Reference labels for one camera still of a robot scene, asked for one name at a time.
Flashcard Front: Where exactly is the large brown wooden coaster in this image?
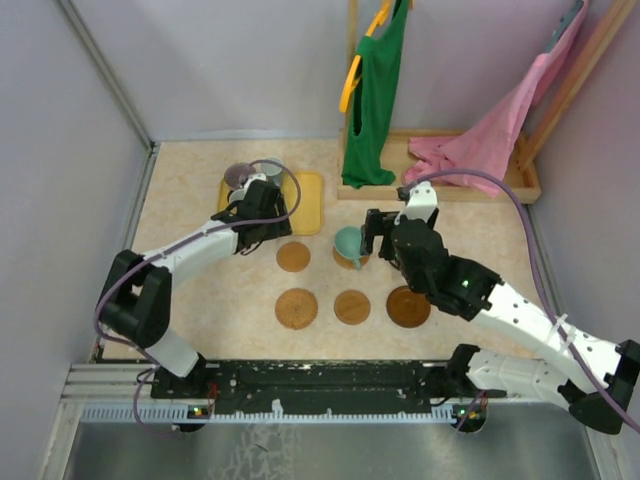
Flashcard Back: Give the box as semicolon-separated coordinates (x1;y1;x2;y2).
386;286;431;329

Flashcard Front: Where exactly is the light wooden coaster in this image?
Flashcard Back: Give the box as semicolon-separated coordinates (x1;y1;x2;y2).
276;241;311;273

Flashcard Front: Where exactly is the teal mug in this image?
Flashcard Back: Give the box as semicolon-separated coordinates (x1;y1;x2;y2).
334;226;363;270

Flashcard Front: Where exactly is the small orange wooden coaster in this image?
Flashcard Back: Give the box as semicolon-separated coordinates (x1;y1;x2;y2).
334;290;371;326

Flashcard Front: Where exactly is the large woven rattan coaster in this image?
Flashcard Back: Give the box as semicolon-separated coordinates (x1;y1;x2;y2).
274;288;318;330

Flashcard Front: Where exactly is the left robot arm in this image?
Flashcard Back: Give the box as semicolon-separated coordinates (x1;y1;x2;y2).
94;174;292;397

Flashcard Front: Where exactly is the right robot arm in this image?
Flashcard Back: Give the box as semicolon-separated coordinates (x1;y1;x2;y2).
361;181;639;435

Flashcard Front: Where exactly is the grey-white mug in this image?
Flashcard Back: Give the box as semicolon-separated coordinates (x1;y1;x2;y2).
260;156;284;187

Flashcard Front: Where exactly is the purple mug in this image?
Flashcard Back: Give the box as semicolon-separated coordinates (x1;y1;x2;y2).
223;162;257;190

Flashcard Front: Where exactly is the yellow tray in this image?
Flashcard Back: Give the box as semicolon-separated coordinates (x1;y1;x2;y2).
218;171;324;236

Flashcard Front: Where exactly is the pink shirt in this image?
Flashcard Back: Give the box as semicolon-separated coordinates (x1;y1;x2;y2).
403;1;589;184

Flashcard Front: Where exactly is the wooden rack base tray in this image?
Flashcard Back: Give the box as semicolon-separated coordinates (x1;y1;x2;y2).
337;129;541;204

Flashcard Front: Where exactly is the yellow hanger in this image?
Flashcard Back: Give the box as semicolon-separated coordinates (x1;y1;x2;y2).
339;1;414;114

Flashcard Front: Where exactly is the green shirt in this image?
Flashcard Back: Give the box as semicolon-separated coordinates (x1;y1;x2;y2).
341;0;411;190

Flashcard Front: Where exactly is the grey hanger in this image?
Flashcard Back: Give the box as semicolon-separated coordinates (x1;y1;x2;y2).
543;0;584;53

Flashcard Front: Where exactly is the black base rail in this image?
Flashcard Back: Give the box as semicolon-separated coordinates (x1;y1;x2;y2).
151;360;479;416

